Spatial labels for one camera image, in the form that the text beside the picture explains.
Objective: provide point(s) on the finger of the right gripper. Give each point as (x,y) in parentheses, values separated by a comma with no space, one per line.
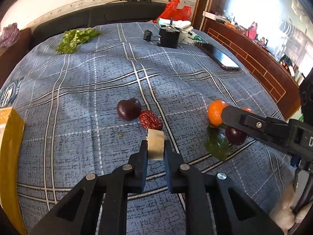
(271,131)

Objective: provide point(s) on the wooden sideboard cabinet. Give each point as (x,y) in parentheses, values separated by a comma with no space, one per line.
(273,77)

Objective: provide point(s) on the right hand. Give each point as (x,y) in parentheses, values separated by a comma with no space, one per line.
(282,213)

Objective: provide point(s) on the green lettuce leaf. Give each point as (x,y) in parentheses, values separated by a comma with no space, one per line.
(73,38)

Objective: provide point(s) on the black smartphone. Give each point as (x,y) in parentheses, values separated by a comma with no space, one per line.
(224,61)

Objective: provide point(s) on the white green packaging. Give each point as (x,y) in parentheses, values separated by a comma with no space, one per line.
(187,34)

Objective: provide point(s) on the white banana chunk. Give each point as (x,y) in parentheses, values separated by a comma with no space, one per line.
(156,144)

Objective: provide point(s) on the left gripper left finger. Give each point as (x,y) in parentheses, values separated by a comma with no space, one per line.
(129,178)

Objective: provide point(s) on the black box device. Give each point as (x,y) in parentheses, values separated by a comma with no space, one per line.
(168,36)

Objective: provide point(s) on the purple cloth on armchair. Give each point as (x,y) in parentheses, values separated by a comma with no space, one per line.
(9,36)

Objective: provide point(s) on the black sofa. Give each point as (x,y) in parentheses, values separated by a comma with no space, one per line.
(130,11)

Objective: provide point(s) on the dark plum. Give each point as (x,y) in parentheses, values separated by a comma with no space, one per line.
(129,109)
(235,136)

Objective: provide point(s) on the red plastic bag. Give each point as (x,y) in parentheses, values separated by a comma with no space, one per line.
(172,12)

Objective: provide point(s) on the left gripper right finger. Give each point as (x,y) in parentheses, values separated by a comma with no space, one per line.
(183,178)

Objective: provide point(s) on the small tangerine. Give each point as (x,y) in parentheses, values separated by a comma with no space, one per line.
(248,110)

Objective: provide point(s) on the blue plaid tablecloth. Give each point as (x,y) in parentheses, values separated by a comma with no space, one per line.
(68,103)

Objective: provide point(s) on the yellow-rimmed white tray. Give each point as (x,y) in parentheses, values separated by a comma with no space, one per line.
(12,130)

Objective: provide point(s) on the red jujube date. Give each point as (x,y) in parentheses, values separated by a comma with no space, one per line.
(149,120)

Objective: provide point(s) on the small black camera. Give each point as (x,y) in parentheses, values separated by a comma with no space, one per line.
(149,37)

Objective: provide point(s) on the brown armchair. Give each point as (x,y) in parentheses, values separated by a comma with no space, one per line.
(11,56)

